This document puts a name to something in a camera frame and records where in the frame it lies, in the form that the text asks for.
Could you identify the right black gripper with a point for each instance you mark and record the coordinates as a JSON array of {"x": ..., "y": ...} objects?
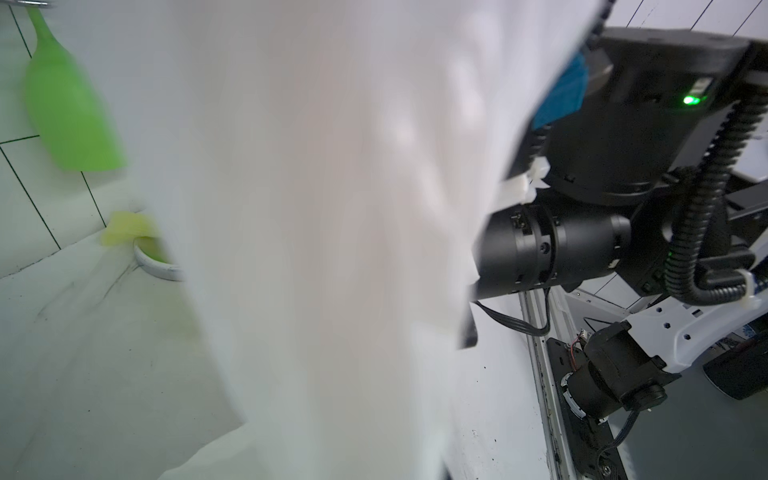
[{"x": 538, "y": 246}]

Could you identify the white printed plastic bag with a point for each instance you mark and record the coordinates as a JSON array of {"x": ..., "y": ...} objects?
[{"x": 321, "y": 170}]

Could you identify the green plastic bag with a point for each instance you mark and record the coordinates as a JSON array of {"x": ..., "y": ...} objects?
[{"x": 126, "y": 226}]

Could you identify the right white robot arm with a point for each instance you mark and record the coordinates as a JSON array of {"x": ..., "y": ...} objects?
[{"x": 637, "y": 256}]

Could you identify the chrome glass holder stand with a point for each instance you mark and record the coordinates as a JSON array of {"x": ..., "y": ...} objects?
[{"x": 152, "y": 257}]

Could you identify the green plastic wine glass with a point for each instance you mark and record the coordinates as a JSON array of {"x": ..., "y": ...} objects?
[{"x": 65, "y": 108}]

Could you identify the aluminium mounting rail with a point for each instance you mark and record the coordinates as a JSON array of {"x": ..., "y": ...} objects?
[{"x": 558, "y": 456}]

